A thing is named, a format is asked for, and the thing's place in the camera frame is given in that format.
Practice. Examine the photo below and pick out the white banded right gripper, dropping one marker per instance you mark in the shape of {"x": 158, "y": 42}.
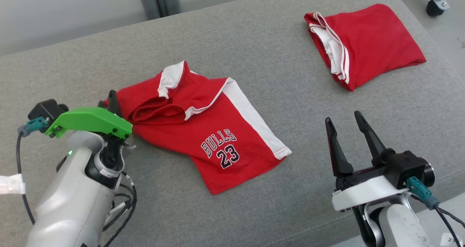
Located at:
{"x": 363, "y": 192}

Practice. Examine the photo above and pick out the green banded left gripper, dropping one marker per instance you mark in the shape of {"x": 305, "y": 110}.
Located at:
{"x": 91, "y": 120}

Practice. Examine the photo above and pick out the red white Bulls shorts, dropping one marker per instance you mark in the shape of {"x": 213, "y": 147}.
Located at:
{"x": 189, "y": 130}

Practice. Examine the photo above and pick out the red white jersey top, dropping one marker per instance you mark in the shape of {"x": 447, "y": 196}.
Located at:
{"x": 377, "y": 40}

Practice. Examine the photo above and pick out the white tape tag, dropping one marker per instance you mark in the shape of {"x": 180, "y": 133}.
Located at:
{"x": 11, "y": 184}

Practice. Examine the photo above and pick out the white paper label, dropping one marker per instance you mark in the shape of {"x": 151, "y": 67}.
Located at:
{"x": 451, "y": 239}

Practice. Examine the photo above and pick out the grey metal leg with caster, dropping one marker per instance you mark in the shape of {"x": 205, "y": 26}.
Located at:
{"x": 436, "y": 1}

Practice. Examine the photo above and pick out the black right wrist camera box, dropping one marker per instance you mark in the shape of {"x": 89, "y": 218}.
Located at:
{"x": 410, "y": 167}

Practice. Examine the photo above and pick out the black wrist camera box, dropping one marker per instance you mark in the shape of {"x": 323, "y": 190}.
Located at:
{"x": 45, "y": 109}
{"x": 410, "y": 167}

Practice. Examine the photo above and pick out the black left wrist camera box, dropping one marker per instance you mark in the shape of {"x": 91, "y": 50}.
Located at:
{"x": 45, "y": 109}

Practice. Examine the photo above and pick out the grey metal partition post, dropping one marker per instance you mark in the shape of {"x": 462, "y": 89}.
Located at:
{"x": 170, "y": 0}
{"x": 148, "y": 1}

